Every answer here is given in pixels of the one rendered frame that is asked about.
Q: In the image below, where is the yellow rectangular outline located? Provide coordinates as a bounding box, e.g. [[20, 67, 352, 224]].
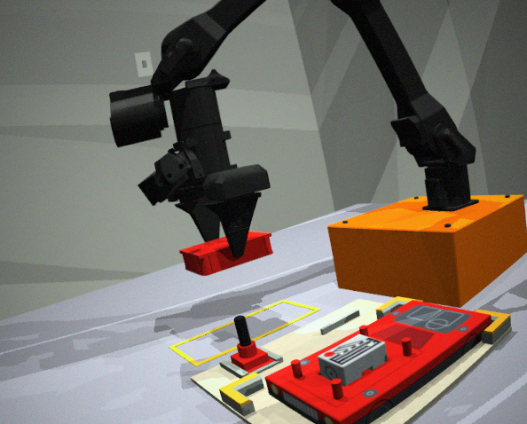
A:
[[169, 300, 320, 366]]

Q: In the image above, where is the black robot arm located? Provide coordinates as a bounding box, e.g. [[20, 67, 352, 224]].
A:
[[109, 0, 479, 212]]

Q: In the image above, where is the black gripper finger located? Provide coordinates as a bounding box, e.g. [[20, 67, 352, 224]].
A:
[[204, 192, 261, 258], [175, 198, 220, 243]]

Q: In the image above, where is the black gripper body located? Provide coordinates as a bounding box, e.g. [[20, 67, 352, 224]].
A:
[[168, 123, 271, 203]]

